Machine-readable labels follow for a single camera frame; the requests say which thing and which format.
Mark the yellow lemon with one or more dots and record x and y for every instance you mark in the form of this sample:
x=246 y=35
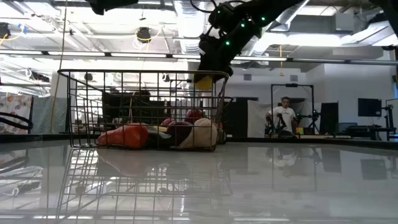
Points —
x=203 y=84

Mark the red bell pepper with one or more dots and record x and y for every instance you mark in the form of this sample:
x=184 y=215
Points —
x=194 y=114

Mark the white garlic bulb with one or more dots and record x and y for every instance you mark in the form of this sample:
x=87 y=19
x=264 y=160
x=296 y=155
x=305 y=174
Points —
x=200 y=133

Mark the yellow corn cob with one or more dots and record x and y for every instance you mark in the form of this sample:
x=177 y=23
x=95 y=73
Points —
x=160 y=128

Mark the dark green cucumber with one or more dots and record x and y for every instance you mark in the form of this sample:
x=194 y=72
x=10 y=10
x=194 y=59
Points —
x=158 y=140

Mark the orange carrot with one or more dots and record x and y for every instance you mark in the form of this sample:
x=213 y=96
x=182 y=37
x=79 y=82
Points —
x=124 y=136

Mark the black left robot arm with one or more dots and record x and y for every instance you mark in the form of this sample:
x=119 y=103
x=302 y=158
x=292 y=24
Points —
x=109 y=5

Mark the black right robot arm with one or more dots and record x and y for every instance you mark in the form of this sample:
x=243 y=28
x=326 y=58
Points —
x=264 y=9

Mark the white hanging sheet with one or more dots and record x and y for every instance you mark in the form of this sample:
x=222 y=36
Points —
x=257 y=118

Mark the long ceiling light bar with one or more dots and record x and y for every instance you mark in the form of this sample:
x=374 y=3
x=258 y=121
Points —
x=140 y=55

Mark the black ceiling device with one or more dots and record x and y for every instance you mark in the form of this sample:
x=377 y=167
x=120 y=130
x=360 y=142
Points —
x=143 y=34

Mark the person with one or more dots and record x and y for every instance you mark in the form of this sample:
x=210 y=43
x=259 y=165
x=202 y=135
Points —
x=284 y=115

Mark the black robot arms on workbench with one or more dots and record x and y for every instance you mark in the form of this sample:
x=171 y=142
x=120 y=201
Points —
x=314 y=116

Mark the large black monitor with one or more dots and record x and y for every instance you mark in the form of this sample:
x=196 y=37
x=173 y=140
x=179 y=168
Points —
x=329 y=118

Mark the small black monitor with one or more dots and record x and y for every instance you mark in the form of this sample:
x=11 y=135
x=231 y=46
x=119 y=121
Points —
x=369 y=107

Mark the black office desk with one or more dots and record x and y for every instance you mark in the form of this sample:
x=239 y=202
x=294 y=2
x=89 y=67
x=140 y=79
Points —
x=370 y=128

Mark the white whiteboard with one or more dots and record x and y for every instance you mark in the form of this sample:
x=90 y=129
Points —
x=392 y=112

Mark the floral patterned curtain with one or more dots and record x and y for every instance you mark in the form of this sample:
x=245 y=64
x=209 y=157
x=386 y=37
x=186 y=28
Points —
x=15 y=113

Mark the silver ventilation duct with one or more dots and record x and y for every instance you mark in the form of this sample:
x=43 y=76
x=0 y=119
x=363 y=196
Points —
x=189 y=25

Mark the black camera rig frame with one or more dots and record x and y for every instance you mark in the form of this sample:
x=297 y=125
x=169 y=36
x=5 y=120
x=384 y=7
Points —
x=292 y=85

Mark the black metal table frame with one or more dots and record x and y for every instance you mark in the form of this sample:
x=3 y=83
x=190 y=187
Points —
x=311 y=140

